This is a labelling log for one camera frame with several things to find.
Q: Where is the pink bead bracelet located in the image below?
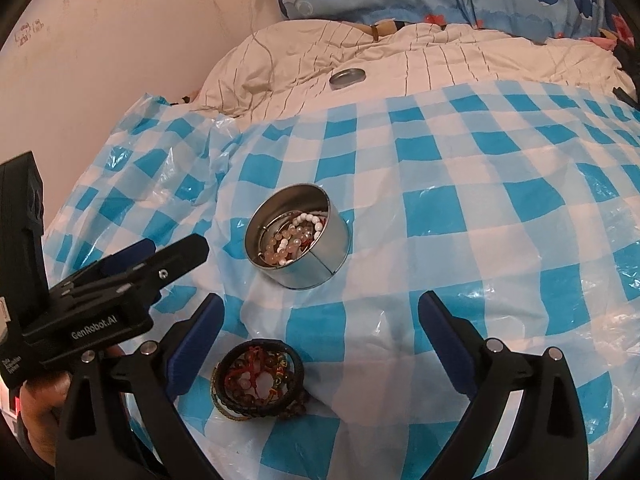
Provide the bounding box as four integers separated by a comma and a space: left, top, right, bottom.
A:
259, 221, 321, 264

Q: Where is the round silver tin can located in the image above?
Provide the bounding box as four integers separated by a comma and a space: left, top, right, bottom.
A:
244, 184, 352, 290

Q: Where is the white bead bracelet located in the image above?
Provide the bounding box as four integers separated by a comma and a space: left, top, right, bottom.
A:
276, 211, 329, 267

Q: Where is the engraved silver bangle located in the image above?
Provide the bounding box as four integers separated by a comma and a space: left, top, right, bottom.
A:
258, 212, 300, 268

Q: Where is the person's left hand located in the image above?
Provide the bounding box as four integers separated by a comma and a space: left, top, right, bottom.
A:
20, 372, 72, 466

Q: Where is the blue checkered plastic sheet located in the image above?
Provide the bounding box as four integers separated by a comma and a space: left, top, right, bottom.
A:
44, 81, 639, 479

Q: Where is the cream striped duvet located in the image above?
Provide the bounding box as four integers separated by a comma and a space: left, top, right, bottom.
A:
194, 20, 636, 129

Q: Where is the silver tin lid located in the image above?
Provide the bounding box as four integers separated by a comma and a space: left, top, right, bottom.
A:
329, 68, 367, 90

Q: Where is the black clothing pile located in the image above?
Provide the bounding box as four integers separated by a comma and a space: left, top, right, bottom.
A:
612, 39, 640, 111

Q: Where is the dark beaded bracelet pile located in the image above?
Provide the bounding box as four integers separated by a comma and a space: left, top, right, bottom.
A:
210, 338, 310, 422

